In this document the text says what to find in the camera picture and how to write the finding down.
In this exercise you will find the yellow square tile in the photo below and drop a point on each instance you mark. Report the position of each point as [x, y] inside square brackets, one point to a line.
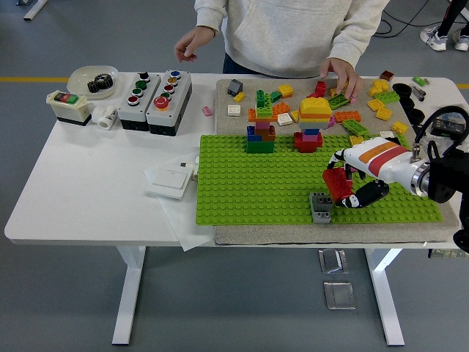
[376, 105]
[384, 114]

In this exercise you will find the person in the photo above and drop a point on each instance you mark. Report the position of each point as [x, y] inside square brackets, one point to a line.
[286, 36]
[450, 18]

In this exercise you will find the narrow red brick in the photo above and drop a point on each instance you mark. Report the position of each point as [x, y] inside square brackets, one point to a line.
[321, 88]

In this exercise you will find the small yellow brick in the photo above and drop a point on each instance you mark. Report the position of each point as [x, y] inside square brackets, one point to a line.
[239, 97]

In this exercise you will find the yellow triangle piece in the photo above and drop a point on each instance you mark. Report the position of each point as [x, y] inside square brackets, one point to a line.
[295, 116]

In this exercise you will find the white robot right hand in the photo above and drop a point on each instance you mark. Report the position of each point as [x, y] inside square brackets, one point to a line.
[384, 161]

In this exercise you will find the grey sloped brick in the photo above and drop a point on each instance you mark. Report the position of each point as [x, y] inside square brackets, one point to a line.
[235, 87]

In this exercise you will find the control box with emergency stop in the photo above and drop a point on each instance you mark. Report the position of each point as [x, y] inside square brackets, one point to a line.
[161, 119]

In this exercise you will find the bag with blue parts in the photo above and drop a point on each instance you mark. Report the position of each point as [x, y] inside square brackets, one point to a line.
[456, 117]

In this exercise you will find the small green piece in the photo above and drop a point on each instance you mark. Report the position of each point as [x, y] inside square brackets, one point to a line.
[417, 79]

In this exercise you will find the white desk foot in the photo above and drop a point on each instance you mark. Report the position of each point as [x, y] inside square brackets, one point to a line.
[34, 10]

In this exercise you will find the long lime green brick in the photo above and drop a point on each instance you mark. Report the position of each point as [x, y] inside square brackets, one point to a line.
[339, 101]
[355, 127]

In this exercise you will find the green studded baseplate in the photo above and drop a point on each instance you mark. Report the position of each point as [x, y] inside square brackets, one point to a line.
[256, 190]

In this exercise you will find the brick tower with yellow roof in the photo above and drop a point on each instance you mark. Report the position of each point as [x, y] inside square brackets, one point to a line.
[315, 108]

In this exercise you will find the person's left hand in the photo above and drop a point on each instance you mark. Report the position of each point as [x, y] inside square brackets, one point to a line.
[344, 73]

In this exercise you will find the dark green brick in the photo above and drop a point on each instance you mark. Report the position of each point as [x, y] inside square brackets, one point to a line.
[276, 95]

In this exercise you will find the black display device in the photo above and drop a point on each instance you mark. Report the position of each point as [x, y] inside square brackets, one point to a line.
[445, 126]

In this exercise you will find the white wall switch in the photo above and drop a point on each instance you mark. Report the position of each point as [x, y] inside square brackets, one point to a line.
[168, 181]

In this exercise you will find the long orange brick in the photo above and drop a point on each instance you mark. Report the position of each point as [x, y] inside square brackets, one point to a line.
[347, 116]

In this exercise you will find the person's left forearm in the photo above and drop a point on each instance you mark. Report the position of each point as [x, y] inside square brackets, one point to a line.
[351, 47]

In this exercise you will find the grey brick stack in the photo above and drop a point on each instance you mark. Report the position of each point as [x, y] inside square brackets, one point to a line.
[321, 214]

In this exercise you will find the white paper sheet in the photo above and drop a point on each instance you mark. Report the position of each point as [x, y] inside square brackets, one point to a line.
[183, 227]

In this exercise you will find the white bowl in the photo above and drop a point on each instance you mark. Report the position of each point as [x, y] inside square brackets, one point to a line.
[78, 82]

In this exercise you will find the brick tower with green base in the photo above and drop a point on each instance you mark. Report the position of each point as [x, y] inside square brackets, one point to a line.
[260, 146]

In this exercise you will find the white pipe fitting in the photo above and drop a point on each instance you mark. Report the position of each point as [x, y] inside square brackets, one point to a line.
[104, 117]

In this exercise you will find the red green switch box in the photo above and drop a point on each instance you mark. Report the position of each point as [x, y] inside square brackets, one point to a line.
[69, 110]

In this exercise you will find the white square tile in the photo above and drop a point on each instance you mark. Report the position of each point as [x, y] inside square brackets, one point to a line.
[233, 110]
[387, 134]
[284, 119]

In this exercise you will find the long red brick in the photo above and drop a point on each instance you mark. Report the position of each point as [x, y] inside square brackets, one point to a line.
[335, 183]

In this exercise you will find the small black part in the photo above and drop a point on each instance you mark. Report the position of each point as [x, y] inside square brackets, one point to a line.
[418, 129]

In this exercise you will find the white table leg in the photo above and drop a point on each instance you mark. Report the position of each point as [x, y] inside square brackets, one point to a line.
[384, 293]
[128, 293]

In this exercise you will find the brown brick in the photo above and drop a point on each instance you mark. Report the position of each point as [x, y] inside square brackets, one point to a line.
[387, 76]

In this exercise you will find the person's right hand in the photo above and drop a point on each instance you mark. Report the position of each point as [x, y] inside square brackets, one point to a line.
[194, 40]

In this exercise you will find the white printed tube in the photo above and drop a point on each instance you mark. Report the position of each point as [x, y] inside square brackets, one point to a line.
[195, 176]

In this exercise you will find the person's right forearm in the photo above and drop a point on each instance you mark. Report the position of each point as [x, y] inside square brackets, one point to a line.
[209, 14]

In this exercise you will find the black gears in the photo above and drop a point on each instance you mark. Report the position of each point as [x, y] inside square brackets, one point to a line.
[99, 83]

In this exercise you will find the metal floor plate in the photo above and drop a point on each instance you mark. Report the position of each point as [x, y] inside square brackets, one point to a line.
[339, 295]
[332, 261]

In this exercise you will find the three-button control box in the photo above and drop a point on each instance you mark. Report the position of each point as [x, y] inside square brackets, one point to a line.
[128, 113]

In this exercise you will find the metal tool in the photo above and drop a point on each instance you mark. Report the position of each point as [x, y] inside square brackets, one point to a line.
[418, 93]

